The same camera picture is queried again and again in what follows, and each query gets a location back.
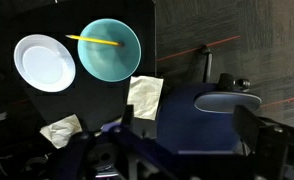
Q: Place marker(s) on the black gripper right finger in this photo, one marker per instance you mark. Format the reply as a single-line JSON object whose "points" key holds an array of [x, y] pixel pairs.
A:
{"points": [[268, 144]]}

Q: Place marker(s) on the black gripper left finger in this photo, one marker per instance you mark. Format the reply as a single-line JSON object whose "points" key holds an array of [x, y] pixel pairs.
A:
{"points": [[138, 158]]}

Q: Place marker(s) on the yellow pencil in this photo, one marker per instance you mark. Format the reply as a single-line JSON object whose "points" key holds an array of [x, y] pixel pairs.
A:
{"points": [[95, 40]]}

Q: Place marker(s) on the light blue bowl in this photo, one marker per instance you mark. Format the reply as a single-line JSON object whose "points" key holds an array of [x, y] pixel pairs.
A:
{"points": [[106, 62]]}

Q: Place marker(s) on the dark blue office chair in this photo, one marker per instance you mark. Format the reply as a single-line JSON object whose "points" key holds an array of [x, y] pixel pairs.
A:
{"points": [[198, 117]]}

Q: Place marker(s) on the flat white paper napkin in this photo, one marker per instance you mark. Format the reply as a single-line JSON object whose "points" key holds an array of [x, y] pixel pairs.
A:
{"points": [[144, 94]]}

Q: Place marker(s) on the crumpled white paper napkin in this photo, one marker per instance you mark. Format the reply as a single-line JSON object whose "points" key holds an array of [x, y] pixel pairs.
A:
{"points": [[59, 133]]}

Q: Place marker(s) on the white plate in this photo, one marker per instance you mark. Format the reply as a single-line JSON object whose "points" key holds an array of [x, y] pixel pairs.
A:
{"points": [[44, 63]]}

